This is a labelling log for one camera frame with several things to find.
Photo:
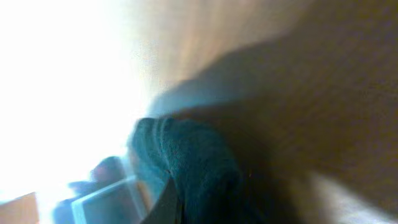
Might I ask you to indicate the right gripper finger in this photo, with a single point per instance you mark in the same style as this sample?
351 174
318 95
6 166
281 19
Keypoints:
167 209

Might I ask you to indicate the clear plastic storage bin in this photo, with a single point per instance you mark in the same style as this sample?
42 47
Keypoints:
103 203

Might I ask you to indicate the dark navy garment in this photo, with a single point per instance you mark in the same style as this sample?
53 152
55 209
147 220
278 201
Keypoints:
207 178

